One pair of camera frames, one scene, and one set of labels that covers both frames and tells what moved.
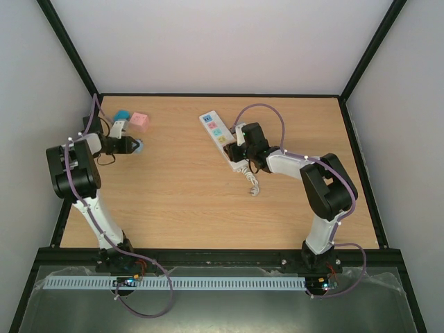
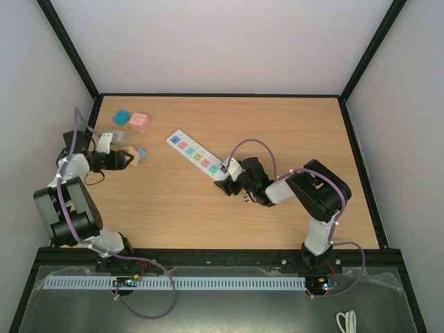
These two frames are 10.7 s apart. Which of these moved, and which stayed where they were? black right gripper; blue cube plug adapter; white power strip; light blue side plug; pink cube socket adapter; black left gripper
Moved: light blue side plug; white power strip; black left gripper; black right gripper
Stayed: pink cube socket adapter; blue cube plug adapter
